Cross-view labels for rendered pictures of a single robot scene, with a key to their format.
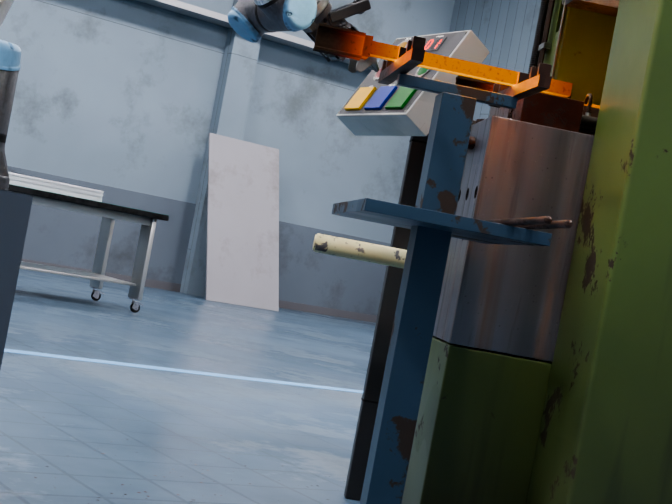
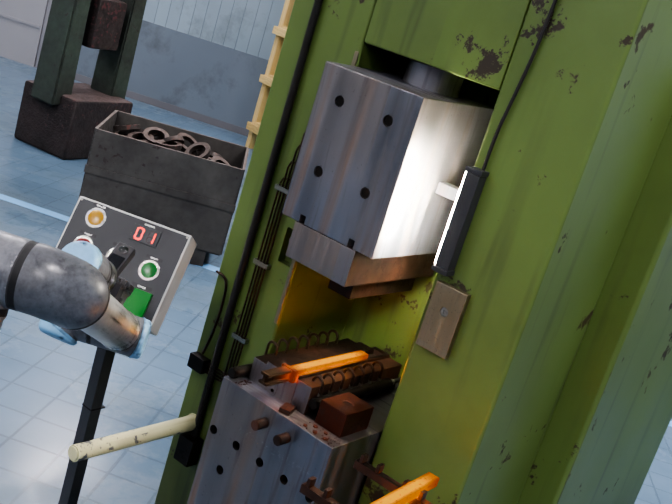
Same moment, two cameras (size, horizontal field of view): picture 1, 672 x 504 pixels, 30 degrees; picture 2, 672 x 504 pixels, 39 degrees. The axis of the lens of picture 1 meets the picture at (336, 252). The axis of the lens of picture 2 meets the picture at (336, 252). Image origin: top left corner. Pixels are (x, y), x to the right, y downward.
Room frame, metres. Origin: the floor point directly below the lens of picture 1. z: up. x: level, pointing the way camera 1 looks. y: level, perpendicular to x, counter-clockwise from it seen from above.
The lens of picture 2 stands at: (1.21, 1.46, 1.95)
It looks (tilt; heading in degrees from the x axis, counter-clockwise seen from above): 15 degrees down; 309
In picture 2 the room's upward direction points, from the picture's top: 17 degrees clockwise
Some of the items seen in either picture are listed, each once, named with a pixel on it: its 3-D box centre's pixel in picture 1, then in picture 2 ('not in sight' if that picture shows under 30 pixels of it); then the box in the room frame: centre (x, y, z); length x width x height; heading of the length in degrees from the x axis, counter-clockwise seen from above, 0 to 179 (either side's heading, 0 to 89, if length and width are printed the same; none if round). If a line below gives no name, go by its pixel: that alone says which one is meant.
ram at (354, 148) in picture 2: not in sight; (408, 167); (2.63, -0.50, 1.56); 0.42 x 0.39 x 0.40; 95
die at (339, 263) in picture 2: not in sight; (367, 249); (2.67, -0.49, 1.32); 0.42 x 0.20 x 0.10; 95
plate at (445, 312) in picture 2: not in sight; (442, 319); (2.35, -0.44, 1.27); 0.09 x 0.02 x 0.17; 5
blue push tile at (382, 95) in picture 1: (381, 99); not in sight; (3.14, -0.04, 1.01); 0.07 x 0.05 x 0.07; 30
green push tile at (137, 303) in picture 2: (403, 98); (134, 302); (3.05, -0.09, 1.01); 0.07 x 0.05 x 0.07; 30
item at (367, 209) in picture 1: (432, 223); not in sight; (2.15, -0.15, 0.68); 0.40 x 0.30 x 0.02; 8
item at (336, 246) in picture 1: (404, 259); (136, 436); (2.99, -0.16, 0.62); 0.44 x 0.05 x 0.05; 95
